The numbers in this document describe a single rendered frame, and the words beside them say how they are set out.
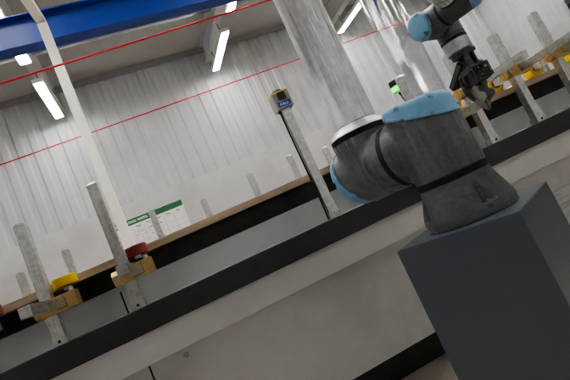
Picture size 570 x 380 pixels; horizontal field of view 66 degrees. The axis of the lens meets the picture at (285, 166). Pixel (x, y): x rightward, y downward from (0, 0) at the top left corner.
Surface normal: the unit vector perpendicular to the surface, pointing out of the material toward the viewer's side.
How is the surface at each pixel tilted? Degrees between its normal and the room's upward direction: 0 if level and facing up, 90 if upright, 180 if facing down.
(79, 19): 90
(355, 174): 89
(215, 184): 90
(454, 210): 70
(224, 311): 90
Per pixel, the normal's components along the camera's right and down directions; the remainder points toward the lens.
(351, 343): 0.18, -0.22
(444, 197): -0.73, -0.14
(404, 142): -0.80, 0.21
